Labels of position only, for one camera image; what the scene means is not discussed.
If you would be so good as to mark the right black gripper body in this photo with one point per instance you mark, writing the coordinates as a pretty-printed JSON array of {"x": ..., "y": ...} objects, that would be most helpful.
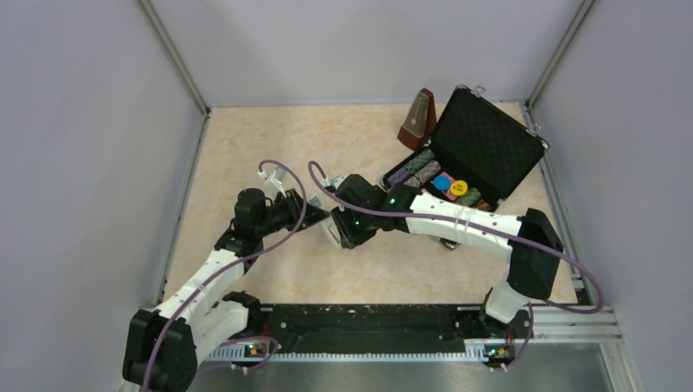
[{"x": 357, "y": 226}]

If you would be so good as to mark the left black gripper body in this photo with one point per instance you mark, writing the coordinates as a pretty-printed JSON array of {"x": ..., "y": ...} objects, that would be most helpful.
[{"x": 288, "y": 211}]

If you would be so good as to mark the white remote control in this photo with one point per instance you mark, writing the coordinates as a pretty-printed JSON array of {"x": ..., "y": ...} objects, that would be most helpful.
[{"x": 332, "y": 232}]

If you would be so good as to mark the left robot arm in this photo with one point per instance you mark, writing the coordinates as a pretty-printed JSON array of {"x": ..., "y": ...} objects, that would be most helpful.
[{"x": 166, "y": 345}]

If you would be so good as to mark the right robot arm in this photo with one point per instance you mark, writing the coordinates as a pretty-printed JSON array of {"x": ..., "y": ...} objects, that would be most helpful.
[{"x": 528, "y": 243}]

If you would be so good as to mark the blue poker chip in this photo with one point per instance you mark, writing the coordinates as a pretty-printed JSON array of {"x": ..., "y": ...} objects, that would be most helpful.
[{"x": 442, "y": 183}]

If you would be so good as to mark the yellow poker chip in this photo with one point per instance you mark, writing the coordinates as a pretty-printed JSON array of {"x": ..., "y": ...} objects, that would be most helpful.
[{"x": 458, "y": 188}]

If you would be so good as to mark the brown wooden metronome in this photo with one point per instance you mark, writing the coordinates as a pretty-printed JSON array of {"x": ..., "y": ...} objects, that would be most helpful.
[{"x": 420, "y": 121}]

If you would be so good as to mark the black poker chip case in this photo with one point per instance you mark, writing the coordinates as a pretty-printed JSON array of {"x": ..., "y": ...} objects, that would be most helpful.
[{"x": 477, "y": 142}]

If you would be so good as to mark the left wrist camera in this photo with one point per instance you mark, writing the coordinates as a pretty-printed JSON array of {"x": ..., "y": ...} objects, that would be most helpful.
[{"x": 273, "y": 181}]

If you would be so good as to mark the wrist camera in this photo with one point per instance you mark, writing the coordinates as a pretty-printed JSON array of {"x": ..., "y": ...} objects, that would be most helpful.
[
  {"x": 273, "y": 181},
  {"x": 332, "y": 184}
]

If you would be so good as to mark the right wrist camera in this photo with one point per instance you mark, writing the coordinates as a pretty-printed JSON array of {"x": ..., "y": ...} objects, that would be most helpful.
[{"x": 332, "y": 184}]

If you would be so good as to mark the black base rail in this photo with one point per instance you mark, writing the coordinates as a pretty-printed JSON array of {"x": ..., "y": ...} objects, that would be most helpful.
[{"x": 395, "y": 331}]

